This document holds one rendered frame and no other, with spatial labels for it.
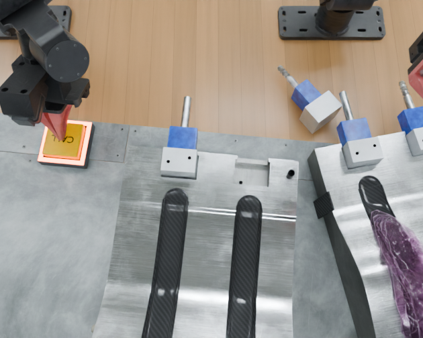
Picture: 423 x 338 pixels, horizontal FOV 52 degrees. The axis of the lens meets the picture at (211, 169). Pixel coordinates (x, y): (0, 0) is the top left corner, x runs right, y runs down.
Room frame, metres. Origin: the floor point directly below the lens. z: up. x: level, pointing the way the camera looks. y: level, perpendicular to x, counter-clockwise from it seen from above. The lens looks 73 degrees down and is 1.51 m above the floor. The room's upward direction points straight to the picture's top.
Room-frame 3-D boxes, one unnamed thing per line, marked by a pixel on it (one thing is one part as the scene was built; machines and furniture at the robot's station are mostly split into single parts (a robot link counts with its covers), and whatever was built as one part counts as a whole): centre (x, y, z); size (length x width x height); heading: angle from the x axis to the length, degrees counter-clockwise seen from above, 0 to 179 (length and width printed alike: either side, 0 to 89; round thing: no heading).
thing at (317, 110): (0.35, -0.16, 0.82); 0.13 x 0.05 x 0.05; 37
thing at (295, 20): (0.51, -0.23, 0.84); 0.20 x 0.07 x 0.08; 90
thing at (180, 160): (0.25, 0.04, 0.89); 0.13 x 0.05 x 0.05; 175
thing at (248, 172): (0.19, -0.06, 0.87); 0.05 x 0.05 x 0.04; 84
